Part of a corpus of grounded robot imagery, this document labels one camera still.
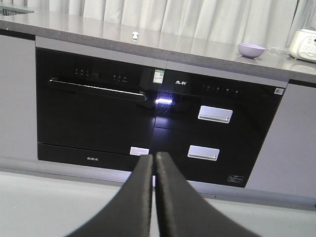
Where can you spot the grey cabinet door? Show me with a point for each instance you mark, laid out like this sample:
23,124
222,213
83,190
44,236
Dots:
287,161

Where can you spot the black built-in dishwasher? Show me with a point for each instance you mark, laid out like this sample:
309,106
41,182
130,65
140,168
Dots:
92,111

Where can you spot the lilac plastic bowl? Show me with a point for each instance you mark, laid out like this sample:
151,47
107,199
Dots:
250,50

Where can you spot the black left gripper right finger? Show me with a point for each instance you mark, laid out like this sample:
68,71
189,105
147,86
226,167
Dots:
183,212

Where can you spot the white blender appliance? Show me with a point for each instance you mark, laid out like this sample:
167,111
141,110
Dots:
303,32

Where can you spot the clear plastic wrap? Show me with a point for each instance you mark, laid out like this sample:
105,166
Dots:
278,51

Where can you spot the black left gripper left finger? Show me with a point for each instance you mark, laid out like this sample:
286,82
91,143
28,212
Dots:
128,214

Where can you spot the black disinfection cabinet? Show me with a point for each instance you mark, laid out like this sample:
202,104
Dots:
212,127

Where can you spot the white curtain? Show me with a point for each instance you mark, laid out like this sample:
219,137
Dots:
270,23

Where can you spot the pale green plastic spoon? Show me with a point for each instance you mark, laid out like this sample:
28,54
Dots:
135,35

